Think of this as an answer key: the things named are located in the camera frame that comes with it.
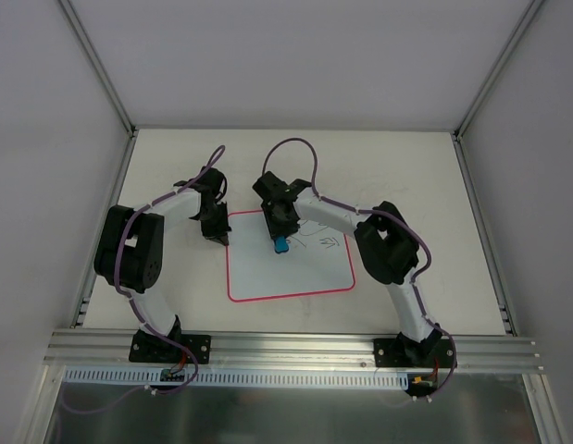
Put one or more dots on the aluminium right rear corner post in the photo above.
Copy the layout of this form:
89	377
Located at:
509	47

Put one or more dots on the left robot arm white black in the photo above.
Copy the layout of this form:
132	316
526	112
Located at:
130	250

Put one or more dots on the right small circuit board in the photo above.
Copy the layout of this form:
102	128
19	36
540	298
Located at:
429	382

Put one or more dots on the aluminium front mounting rail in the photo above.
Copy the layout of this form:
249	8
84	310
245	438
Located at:
289	351

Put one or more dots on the aluminium left rear corner post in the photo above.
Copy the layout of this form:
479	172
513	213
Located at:
83	38

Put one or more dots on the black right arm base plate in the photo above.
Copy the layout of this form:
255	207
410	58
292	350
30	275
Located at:
394	353

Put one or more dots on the aluminium right side rail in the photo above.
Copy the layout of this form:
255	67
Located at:
499	289

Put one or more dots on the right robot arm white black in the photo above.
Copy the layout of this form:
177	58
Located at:
388	249

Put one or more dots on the blue bone-shaped eraser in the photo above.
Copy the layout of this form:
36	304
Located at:
281	245

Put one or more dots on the white slotted cable duct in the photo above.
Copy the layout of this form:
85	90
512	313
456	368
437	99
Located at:
240	378

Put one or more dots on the left green circuit board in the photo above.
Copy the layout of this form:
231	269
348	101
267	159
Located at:
172	375

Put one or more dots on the aluminium left side rail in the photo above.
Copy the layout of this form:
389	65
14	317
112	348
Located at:
89	275

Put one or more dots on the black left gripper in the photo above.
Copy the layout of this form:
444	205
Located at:
215	227

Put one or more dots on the pink-framed whiteboard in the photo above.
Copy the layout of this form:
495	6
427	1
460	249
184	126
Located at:
318	262

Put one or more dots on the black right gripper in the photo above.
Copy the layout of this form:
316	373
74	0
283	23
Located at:
280	228

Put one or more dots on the aluminium corner post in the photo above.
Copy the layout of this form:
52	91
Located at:
83	38
509	47

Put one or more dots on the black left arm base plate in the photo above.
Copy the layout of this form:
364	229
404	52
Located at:
149	349

